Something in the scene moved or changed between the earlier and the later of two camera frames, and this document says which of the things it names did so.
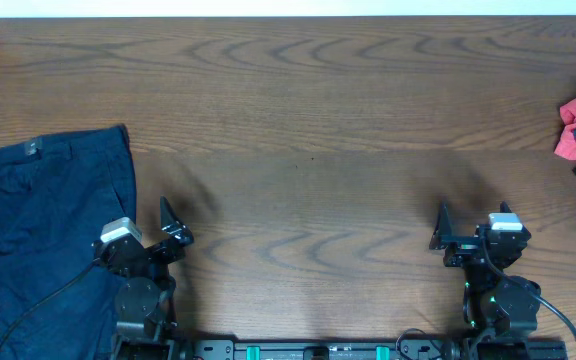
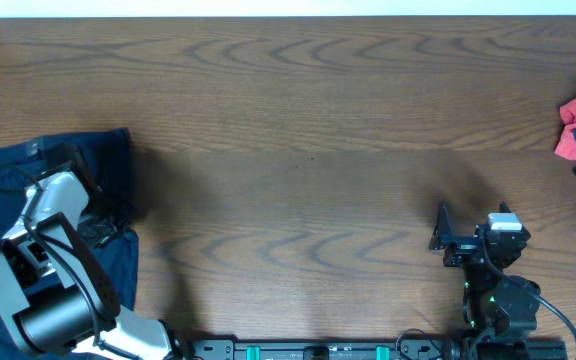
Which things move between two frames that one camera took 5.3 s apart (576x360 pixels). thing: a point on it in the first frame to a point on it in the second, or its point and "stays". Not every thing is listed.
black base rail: (351, 349) stays
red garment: (574, 114) stays
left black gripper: (154, 250) to (100, 220)
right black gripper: (462, 248) stays
